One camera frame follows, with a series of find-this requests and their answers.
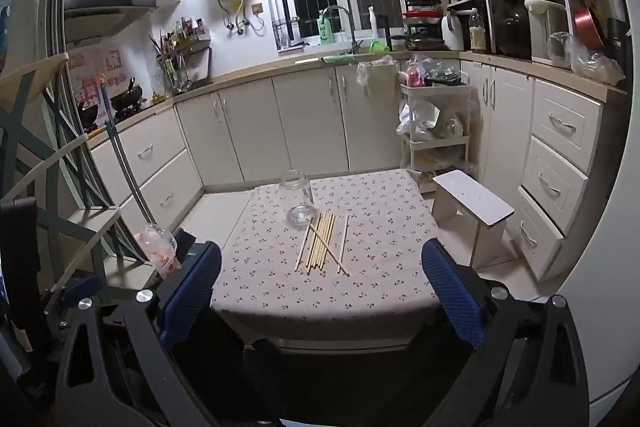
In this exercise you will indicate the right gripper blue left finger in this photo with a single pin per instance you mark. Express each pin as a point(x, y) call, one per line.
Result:
point(188, 290)

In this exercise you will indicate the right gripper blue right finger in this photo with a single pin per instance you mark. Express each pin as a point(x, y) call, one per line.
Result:
point(458, 297)

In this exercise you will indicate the clear glass jar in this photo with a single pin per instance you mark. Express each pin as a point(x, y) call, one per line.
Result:
point(296, 199)

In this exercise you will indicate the chrome kitchen faucet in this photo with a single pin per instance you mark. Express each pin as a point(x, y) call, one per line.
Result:
point(349, 26)

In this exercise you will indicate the plastic bag with orange items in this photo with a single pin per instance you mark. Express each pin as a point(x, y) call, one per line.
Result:
point(160, 247)

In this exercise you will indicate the white step stool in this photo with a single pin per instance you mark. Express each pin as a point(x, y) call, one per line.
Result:
point(459, 194)

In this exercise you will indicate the cherry print tablecloth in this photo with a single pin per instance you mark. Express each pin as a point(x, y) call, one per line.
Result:
point(359, 259)

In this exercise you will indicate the white rolling cart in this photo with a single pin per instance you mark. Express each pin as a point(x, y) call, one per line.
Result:
point(436, 110)

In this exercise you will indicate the black wok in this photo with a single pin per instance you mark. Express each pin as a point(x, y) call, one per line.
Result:
point(130, 98)

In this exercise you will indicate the hanging trash bag bin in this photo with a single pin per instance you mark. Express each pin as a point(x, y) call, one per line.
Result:
point(378, 78)

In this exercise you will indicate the clear plastic bottle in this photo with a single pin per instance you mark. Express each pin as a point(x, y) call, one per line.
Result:
point(477, 32)

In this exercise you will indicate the green cleaning cloth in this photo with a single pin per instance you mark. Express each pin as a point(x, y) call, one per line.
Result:
point(339, 59)

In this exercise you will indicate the white plastic jug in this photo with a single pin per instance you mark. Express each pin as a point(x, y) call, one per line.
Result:
point(452, 32)

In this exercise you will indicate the crumpled clear plastic bag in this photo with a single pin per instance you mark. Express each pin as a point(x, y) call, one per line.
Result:
point(567, 51)

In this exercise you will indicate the white spray bottle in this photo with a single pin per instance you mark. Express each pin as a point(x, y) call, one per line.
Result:
point(373, 20)

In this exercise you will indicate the red lidded pan stack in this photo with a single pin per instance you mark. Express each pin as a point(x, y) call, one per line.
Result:
point(421, 25)

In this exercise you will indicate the black rice cooker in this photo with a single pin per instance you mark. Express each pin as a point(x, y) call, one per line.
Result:
point(512, 32)

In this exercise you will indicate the green soap bottle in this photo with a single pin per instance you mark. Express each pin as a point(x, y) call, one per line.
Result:
point(325, 31)

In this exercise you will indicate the black range hood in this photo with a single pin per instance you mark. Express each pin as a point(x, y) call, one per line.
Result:
point(94, 20)

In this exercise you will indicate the white electric kettle pot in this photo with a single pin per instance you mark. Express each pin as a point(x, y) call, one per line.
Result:
point(545, 18)

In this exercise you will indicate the red frying pan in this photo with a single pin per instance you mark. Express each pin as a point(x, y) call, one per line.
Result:
point(588, 29)

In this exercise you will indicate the wall spice rack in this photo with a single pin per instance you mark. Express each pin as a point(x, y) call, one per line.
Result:
point(184, 55)

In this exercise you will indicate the wire dish basket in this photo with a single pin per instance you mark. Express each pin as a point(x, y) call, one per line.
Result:
point(286, 33)

